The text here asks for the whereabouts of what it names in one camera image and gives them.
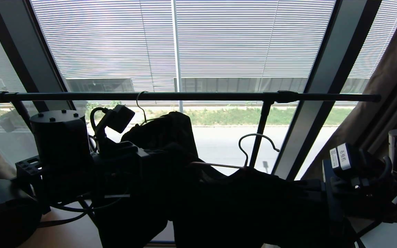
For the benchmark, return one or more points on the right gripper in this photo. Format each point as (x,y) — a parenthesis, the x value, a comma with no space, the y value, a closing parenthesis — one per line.
(353,199)

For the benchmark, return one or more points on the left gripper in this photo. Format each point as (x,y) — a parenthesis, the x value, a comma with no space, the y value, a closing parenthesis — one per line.
(122,153)

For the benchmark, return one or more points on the black garment with green print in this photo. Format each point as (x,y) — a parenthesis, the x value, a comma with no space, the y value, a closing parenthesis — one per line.
(164,131)

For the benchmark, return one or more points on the pink clothes hanger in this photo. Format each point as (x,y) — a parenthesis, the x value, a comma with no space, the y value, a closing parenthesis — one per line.
(241,150)
(138,101)

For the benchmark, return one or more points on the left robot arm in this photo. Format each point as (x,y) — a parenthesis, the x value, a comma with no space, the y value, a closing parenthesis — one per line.
(60,148)

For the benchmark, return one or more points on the black clothes rack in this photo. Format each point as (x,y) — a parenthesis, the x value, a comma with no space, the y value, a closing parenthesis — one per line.
(202,96)

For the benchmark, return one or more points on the window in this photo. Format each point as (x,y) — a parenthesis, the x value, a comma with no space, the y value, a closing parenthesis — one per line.
(43,69)

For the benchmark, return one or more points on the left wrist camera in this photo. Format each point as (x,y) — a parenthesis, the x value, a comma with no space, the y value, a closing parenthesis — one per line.
(119,119)

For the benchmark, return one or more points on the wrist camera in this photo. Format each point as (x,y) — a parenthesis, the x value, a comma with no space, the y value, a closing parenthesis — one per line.
(346,160)
(119,119)

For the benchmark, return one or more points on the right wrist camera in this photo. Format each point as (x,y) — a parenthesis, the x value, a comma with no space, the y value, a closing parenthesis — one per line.
(346,160)

